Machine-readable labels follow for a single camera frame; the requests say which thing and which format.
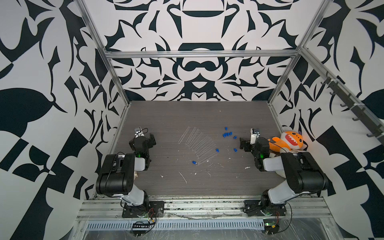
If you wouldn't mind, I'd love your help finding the test tube front most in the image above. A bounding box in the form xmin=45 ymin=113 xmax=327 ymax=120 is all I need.
xmin=197 ymin=152 xmax=219 ymax=165

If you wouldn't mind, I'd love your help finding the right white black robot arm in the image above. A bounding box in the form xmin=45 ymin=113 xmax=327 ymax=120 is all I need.
xmin=240 ymin=138 xmax=329 ymax=208

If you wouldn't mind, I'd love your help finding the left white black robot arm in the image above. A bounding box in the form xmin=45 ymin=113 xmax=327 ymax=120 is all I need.
xmin=96 ymin=131 xmax=156 ymax=209

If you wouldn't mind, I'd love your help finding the orange shark plush toy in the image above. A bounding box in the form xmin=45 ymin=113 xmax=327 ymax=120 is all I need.
xmin=268 ymin=131 xmax=304 ymax=153

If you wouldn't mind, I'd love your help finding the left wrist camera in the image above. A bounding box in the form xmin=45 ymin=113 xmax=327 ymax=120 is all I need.
xmin=134 ymin=127 xmax=145 ymax=138

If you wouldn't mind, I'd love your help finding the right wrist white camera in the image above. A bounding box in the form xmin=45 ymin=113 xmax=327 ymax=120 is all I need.
xmin=250 ymin=128 xmax=260 ymax=145

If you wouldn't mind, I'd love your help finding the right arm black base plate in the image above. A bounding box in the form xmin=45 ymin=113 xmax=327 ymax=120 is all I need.
xmin=243 ymin=200 xmax=287 ymax=217

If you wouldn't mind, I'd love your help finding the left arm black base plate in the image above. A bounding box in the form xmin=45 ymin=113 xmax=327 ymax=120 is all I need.
xmin=121 ymin=201 xmax=165 ymax=219

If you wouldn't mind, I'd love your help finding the aluminium frame front rail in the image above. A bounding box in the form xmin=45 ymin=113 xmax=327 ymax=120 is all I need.
xmin=77 ymin=195 xmax=333 ymax=220

